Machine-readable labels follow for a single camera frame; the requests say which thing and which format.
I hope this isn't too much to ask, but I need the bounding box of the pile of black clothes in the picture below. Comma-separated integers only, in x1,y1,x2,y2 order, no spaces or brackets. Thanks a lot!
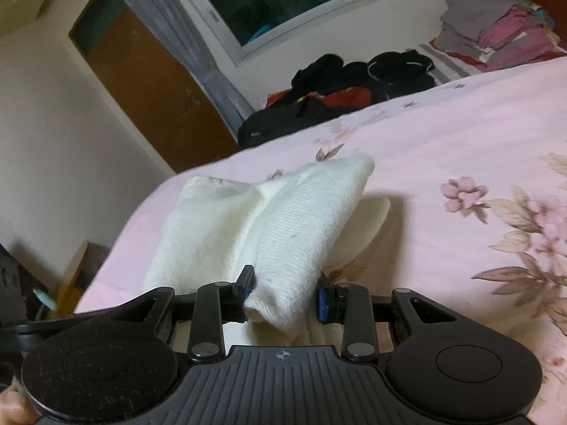
237,51,437,148

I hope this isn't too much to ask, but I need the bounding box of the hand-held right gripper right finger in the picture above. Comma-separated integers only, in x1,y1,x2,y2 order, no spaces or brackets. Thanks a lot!
315,273,459,362

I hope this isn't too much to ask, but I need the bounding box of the pink floral bedsheet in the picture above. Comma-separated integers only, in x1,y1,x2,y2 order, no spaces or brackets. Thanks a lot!
73,55,567,425

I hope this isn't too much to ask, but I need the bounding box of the small white knit garment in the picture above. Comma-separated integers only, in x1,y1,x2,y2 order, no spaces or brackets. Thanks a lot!
142,154,391,347

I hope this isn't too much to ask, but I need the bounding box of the grey white striped cloth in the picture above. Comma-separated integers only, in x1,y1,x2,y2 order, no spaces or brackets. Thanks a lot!
404,43,481,86

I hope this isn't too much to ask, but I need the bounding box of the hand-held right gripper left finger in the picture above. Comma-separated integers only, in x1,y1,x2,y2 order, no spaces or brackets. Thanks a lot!
108,265,258,364

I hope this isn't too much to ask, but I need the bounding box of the brown wooden door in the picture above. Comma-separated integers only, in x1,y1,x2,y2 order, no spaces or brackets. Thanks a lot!
68,0,240,174

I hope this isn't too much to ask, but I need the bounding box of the stack of folded grey pink clothes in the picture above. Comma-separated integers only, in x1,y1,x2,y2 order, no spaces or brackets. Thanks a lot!
432,0,567,72

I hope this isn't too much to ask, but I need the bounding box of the light blue stick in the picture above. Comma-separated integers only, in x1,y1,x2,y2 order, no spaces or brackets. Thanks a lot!
32,288,58,313

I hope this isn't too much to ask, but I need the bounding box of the grey curtain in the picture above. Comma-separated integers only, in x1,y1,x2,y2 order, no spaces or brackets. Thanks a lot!
95,0,257,140

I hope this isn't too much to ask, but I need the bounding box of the brown cardboard box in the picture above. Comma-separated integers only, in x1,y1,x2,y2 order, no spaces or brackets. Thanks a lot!
55,240,111,319

